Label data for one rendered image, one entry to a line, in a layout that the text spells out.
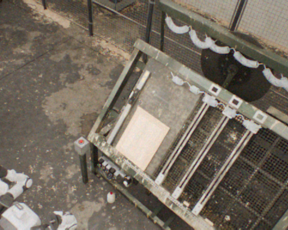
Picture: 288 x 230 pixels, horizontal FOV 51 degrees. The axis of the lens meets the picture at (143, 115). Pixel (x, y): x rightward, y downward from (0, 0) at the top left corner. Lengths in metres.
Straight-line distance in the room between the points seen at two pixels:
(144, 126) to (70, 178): 1.52
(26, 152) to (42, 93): 1.21
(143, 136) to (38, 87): 2.72
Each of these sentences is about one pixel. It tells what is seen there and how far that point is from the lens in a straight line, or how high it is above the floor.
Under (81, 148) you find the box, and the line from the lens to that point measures 3.49.
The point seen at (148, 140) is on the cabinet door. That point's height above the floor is 1.13.
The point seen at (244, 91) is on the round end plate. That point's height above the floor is 1.66.
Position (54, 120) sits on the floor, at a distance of 4.97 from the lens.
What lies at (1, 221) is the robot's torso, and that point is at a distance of 2.71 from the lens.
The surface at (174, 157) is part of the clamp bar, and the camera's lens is 3.16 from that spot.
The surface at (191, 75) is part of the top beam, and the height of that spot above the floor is 1.83.
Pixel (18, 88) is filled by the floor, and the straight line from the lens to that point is 5.59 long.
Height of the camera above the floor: 3.77
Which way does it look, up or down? 49 degrees down
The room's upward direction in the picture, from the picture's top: 8 degrees clockwise
